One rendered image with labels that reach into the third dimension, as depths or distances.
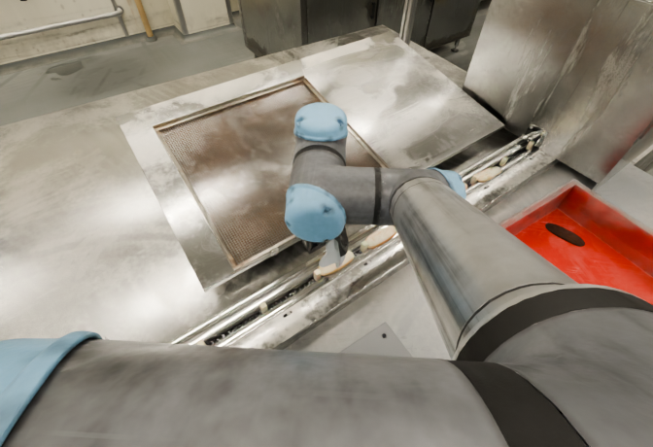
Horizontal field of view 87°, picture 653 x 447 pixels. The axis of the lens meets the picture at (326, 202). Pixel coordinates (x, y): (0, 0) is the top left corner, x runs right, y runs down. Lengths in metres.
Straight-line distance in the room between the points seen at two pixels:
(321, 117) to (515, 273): 0.35
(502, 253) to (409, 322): 0.63
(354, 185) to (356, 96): 0.80
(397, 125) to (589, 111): 0.51
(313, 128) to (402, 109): 0.76
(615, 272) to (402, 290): 0.53
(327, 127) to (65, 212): 0.90
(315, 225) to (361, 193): 0.07
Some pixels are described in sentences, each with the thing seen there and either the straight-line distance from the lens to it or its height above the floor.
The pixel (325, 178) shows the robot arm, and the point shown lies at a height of 1.27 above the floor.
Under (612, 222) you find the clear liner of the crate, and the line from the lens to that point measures 1.13.
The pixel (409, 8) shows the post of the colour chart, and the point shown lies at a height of 1.02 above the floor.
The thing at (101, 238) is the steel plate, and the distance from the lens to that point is 1.08.
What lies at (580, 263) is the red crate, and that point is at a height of 0.82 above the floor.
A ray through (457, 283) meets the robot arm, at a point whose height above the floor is 1.40.
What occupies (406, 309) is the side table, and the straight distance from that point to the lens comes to 0.84.
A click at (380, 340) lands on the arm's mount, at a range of 0.74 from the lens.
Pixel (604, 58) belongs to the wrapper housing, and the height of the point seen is 1.17.
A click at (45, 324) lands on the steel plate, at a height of 0.82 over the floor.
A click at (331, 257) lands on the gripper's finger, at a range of 0.69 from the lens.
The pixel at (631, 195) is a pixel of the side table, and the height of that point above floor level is 0.82.
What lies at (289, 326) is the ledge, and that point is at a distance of 0.76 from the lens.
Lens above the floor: 1.57
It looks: 49 degrees down
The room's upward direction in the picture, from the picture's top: 1 degrees clockwise
